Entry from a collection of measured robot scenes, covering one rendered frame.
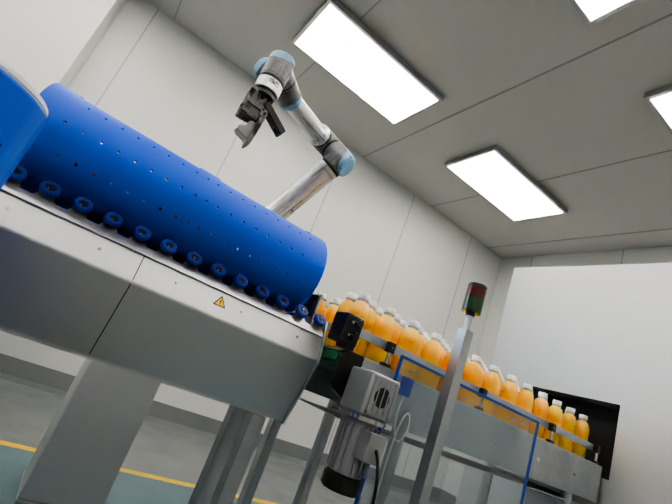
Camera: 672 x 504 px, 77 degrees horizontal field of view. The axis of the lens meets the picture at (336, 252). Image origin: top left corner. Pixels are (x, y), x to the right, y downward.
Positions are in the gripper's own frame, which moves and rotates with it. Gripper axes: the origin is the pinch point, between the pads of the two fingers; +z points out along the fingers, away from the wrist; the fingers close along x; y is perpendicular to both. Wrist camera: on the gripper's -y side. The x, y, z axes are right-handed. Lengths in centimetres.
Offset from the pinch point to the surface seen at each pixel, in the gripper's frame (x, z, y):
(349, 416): 31, 67, -52
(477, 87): -91, -201, -162
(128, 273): 14, 54, 14
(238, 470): 9, 92, -37
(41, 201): 11, 46, 38
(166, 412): -274, 130, -96
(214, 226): 13.8, 32.5, 0.5
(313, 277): 13.8, 31.9, -34.2
